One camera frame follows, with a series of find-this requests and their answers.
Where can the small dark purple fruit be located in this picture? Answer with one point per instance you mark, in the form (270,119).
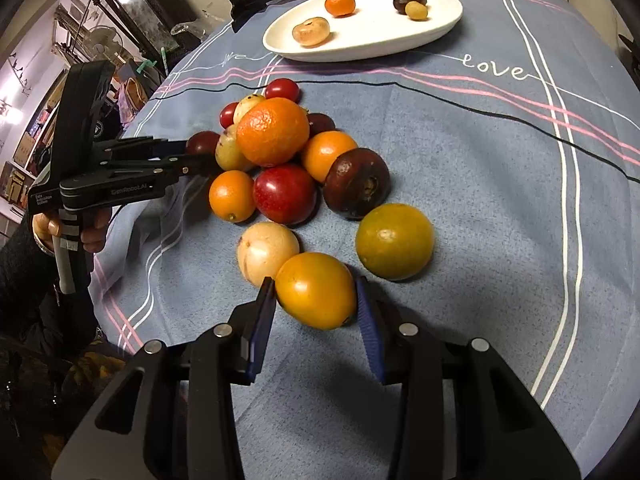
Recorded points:
(402,2)

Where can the red plum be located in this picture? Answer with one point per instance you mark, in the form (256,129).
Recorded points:
(285,194)

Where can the dark brown mangosteen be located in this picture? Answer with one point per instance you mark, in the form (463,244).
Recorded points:
(356,183)

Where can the small orange mandarin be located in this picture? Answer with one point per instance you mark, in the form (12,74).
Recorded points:
(340,5)

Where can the dark wooden mirror cabinet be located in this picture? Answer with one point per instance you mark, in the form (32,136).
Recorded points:
(145,0)

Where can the small yellow round fruit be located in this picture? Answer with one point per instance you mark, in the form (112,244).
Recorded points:
(416,11)

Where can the yellow-green citrus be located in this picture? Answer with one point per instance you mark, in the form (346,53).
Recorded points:
(394,241)

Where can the greenish yellow fruit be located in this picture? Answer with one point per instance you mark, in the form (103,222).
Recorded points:
(227,152)

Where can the small beige round fruit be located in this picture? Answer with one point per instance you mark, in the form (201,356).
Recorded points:
(246,106)

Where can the dark plum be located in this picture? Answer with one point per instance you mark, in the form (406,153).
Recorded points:
(321,124)

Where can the person's left forearm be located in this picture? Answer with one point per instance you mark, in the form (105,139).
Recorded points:
(25,280)

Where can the small red round fruit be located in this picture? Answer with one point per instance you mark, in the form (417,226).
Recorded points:
(228,115)

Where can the electric fan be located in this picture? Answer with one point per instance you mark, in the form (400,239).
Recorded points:
(104,40)

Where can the person's left hand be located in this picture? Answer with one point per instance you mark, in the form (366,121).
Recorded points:
(42,225)

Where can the small smooth orange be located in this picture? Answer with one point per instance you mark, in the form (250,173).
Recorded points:
(232,196)

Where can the large orange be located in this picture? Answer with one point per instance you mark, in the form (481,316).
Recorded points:
(272,131)

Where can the medium orange mandarin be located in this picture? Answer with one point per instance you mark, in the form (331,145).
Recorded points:
(327,157)

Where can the flat beige fruit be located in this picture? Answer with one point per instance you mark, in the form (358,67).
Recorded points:
(311,31)

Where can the clear plastic bag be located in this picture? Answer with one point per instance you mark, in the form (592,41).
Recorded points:
(197,22)

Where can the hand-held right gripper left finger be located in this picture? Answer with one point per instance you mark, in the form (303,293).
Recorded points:
(262,320)

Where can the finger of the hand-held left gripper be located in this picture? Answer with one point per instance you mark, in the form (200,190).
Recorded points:
(150,146)
(170,166)

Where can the dark red round fruit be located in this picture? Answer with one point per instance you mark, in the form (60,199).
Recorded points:
(202,142)

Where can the red cherry tomato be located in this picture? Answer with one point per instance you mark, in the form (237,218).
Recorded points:
(281,89)

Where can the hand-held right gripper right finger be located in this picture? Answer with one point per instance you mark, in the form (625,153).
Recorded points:
(370,330)

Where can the white oval plate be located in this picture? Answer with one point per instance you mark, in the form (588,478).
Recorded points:
(370,35)

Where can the beige passion fruit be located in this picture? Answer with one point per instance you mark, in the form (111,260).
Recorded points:
(265,252)

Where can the dark patterned cloth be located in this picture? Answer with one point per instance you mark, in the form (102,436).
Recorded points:
(95,367)

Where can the yellow-orange smooth fruit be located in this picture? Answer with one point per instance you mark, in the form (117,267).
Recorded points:
(316,290)

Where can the blue plaid tablecloth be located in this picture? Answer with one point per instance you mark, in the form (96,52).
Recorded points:
(475,210)

